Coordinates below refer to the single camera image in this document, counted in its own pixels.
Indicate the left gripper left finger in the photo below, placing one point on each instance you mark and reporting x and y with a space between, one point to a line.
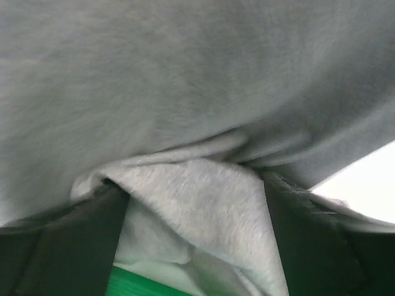
66 251

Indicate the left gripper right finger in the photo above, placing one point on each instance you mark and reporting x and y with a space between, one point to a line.
328 249

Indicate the grey t shirt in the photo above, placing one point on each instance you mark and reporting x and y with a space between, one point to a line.
184 105

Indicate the green plastic bin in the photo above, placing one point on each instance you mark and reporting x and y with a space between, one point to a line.
125 283

